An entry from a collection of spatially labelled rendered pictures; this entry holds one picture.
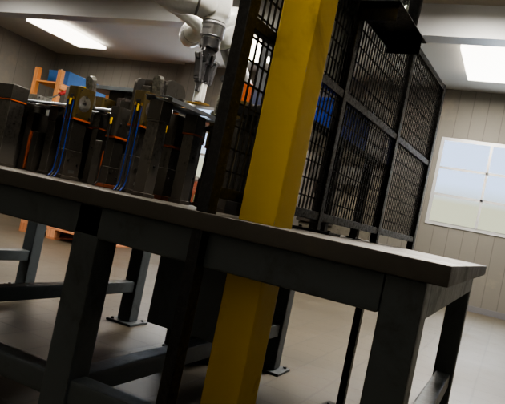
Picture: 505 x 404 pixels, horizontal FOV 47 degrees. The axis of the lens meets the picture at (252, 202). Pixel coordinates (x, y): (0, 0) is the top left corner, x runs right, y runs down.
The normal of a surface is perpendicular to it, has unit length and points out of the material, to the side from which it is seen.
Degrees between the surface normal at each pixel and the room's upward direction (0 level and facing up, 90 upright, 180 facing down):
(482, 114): 90
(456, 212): 90
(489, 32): 90
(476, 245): 90
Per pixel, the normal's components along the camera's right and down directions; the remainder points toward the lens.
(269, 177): -0.48, -0.11
